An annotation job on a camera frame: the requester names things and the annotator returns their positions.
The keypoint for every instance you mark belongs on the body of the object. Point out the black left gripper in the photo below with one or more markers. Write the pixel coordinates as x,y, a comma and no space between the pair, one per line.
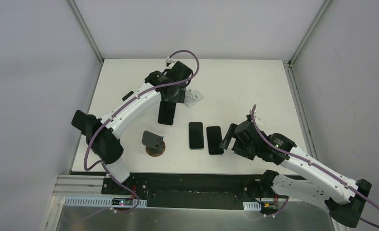
169,101

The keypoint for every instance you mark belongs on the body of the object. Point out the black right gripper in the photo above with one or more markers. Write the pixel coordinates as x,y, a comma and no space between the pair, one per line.
235,138

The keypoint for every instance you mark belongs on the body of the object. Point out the black phone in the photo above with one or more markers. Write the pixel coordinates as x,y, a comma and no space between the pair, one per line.
214,138
166,113

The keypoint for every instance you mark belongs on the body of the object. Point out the dark phone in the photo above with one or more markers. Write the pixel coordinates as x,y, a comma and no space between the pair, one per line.
196,136

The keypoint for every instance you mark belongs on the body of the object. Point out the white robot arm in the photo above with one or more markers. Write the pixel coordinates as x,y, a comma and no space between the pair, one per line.
103,133

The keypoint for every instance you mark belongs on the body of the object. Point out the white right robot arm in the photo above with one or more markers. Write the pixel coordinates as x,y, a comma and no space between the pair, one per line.
320,186

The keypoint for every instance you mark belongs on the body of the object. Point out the silver metal phone stand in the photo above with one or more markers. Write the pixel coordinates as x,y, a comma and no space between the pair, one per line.
192,97

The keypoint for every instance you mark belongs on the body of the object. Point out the black folding phone stand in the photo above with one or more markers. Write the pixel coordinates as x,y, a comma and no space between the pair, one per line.
125,97

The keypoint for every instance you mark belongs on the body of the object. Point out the grey stand with brown base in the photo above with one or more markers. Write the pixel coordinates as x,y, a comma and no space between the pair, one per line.
154,144

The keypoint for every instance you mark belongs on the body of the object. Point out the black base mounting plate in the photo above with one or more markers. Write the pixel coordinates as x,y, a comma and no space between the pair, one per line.
199,191

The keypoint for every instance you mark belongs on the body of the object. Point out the aluminium frame rail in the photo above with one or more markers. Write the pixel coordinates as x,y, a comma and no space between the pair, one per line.
78,185

